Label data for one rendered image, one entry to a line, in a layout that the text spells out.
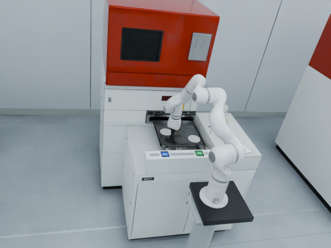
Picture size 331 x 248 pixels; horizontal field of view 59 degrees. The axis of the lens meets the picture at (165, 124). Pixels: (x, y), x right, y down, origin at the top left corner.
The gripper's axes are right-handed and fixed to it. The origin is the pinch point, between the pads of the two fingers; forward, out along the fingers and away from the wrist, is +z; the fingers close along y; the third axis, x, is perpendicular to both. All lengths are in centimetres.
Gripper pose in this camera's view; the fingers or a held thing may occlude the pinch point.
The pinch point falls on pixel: (172, 132)
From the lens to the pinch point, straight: 238.1
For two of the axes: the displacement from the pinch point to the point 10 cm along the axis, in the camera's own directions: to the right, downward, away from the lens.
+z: -1.2, 8.3, 5.4
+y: 8.9, 3.4, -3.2
